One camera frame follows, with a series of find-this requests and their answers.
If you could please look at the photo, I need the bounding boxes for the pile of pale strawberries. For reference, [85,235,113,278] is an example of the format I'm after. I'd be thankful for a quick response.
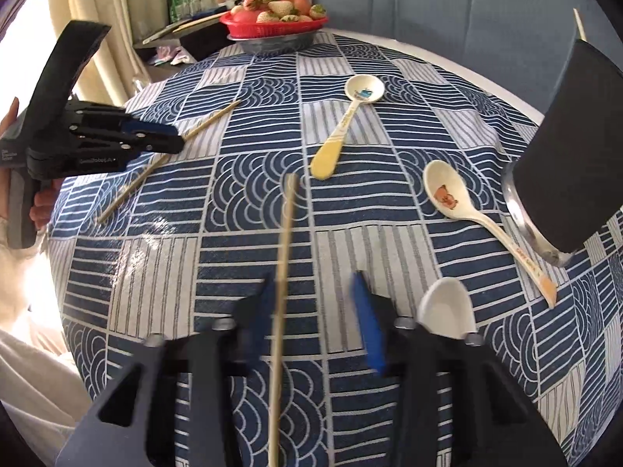
[230,0,327,23]

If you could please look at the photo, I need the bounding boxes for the person's left hand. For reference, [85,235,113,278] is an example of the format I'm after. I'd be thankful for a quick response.
[0,97,59,235]

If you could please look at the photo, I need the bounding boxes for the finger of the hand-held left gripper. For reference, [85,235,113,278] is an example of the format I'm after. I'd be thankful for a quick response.
[67,100,179,139]
[73,131,186,157]

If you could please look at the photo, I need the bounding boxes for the red plastic fruit basket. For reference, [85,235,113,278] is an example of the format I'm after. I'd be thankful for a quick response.
[219,10,330,40]

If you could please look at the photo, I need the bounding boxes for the dark flat board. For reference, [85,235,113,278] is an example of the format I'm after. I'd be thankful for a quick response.
[141,12,229,46]

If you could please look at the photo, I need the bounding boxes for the white garment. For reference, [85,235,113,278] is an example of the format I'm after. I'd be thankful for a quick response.
[0,328,93,431]

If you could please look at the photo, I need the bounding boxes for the grey bowl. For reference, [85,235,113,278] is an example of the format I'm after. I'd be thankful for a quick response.
[227,29,319,54]

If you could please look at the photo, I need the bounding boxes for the cream spoon with bear print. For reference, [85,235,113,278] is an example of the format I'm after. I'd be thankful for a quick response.
[422,160,558,309]

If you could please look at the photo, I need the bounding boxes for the plain white spoon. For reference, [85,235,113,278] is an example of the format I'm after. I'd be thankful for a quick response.
[417,277,478,339]

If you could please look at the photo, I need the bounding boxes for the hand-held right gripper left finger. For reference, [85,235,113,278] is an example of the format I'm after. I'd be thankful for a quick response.
[56,272,278,467]

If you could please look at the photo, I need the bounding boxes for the beige curtain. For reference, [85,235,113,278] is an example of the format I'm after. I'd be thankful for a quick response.
[63,0,171,103]

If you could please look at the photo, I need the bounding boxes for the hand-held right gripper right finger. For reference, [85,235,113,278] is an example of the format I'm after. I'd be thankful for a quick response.
[351,271,568,467]

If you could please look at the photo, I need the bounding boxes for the cream spoon with blue print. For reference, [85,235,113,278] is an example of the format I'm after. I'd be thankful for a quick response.
[310,74,386,181]

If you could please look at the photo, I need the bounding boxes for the black cylindrical utensil holder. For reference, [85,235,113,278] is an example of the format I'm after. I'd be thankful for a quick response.
[501,39,623,268]

